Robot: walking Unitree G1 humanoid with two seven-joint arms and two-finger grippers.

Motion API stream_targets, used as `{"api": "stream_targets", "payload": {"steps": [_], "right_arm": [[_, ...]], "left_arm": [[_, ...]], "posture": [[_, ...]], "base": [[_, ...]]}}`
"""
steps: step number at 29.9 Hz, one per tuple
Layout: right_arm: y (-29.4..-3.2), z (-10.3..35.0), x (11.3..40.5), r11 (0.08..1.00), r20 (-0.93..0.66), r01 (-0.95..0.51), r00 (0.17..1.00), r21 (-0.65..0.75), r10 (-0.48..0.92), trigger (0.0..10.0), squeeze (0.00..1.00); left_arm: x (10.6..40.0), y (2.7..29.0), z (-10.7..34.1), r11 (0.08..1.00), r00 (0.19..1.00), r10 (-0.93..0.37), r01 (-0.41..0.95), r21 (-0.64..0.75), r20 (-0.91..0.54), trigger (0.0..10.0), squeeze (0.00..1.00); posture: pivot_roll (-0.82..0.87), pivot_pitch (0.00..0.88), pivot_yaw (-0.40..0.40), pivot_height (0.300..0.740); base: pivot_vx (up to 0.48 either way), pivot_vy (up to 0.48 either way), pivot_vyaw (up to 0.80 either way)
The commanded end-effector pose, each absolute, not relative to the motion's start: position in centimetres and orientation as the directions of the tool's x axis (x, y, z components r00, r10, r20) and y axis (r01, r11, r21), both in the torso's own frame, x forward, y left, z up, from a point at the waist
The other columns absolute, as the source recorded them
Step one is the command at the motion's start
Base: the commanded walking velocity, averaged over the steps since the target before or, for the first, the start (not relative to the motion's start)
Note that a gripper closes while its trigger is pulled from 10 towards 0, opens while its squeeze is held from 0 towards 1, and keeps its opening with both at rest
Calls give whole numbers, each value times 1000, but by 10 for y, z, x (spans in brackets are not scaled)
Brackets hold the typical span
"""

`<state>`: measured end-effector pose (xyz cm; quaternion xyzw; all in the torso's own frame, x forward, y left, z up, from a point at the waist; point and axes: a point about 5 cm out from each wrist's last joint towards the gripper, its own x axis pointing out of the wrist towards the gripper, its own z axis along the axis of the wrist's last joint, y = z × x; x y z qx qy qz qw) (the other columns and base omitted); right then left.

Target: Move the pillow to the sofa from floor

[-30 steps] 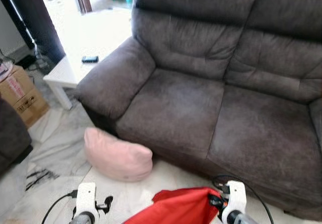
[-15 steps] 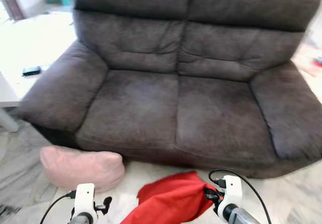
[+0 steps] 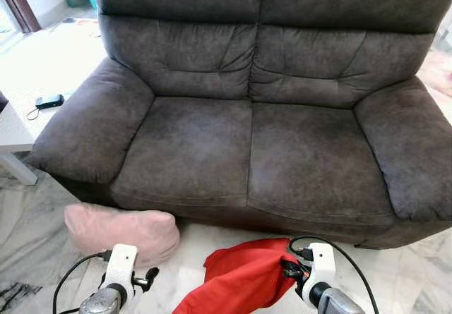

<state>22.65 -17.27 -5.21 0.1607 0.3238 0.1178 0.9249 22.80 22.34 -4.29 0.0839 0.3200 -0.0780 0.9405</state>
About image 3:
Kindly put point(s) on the white coffee table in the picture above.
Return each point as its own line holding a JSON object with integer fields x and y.
{"x": 28, "y": 81}

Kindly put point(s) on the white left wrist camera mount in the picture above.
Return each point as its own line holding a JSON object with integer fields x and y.
{"x": 121, "y": 261}

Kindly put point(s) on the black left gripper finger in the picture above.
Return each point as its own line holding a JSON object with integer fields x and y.
{"x": 152, "y": 274}

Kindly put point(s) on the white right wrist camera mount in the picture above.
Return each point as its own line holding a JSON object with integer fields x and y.
{"x": 321, "y": 261}

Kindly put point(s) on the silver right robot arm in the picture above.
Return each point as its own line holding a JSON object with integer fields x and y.
{"x": 339, "y": 303}

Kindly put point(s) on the brown door frame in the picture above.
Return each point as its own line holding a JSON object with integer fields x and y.
{"x": 18, "y": 3}

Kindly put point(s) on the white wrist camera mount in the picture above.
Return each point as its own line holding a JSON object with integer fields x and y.
{"x": 121, "y": 261}
{"x": 321, "y": 261}

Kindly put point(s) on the grey two-seat sofa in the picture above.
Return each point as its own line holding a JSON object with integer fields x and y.
{"x": 247, "y": 152}

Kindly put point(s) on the small black device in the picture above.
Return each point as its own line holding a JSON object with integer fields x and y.
{"x": 51, "y": 101}

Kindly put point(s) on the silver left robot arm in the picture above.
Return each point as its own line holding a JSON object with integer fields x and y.
{"x": 102, "y": 303}

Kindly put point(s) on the pink pillow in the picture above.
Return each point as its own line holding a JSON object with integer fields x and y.
{"x": 120, "y": 228}

